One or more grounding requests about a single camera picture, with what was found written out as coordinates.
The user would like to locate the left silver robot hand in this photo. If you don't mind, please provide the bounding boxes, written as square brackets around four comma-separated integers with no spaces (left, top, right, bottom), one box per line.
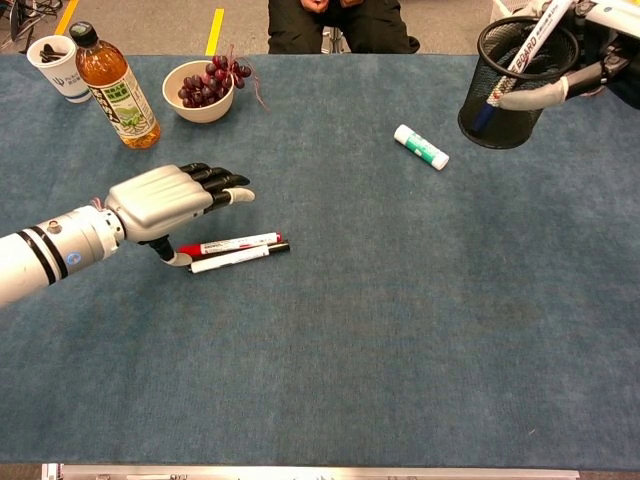
[103,162,256,269]

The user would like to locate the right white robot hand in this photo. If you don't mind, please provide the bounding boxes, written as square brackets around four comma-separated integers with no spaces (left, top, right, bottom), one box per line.
[497,0,640,111]

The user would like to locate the blue cap whiteboard marker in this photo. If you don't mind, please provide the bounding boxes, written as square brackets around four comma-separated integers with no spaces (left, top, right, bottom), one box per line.
[472,0,576,134]

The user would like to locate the red cap whiteboard marker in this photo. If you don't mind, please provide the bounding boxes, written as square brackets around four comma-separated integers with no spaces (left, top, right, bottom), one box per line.
[178,231,283,257]

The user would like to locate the black cap whiteboard marker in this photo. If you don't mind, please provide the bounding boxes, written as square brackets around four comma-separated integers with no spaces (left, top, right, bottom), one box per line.
[188,240,291,275]

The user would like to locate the black mesh pen holder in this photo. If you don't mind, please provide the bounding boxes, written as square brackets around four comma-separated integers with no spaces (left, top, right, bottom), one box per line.
[457,16,580,150]

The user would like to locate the cream bowl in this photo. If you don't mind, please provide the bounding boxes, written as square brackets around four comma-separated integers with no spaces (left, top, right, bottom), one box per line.
[161,59,236,124]

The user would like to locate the amber tea bottle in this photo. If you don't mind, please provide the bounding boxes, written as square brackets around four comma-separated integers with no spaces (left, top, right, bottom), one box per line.
[68,20,162,150]

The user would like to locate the dark red grape bunch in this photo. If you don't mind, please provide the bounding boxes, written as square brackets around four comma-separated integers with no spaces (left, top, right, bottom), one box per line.
[177,43,271,112]

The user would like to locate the white plastic basket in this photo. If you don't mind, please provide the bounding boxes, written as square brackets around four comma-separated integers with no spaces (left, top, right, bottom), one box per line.
[490,0,529,25]

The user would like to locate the white paper cup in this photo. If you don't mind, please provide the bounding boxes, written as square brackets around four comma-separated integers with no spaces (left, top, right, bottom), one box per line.
[26,34,94,105]

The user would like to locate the yellow floor tape strip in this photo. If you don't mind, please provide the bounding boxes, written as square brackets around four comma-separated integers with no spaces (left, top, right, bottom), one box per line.
[54,0,80,36]
[205,8,226,57]

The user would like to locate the dark clips in cup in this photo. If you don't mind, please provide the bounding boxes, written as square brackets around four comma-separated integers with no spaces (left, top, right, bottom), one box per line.
[38,43,70,64]

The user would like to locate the white green glue stick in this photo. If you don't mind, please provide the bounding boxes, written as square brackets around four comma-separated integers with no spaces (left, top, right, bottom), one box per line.
[393,123,451,172]

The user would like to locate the seated person black trousers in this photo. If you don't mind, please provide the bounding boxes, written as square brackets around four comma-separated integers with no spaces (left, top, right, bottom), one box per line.
[267,0,421,55]

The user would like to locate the metal stool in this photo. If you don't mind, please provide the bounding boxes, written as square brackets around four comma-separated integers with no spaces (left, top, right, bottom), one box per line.
[322,25,351,55]

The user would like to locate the blue felt table cover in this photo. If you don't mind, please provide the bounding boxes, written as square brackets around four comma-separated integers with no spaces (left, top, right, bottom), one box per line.
[0,53,640,469]

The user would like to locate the tangle of black cables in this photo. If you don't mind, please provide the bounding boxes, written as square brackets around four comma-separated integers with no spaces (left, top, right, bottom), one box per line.
[0,0,64,51]

